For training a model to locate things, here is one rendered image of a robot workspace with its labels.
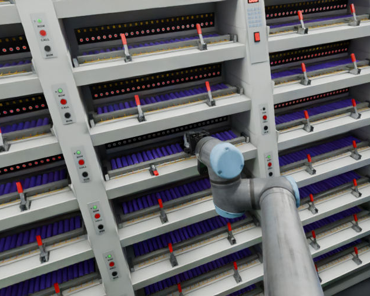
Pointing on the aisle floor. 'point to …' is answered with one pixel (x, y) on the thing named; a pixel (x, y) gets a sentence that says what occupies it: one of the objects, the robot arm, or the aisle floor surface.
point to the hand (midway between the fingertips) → (189, 144)
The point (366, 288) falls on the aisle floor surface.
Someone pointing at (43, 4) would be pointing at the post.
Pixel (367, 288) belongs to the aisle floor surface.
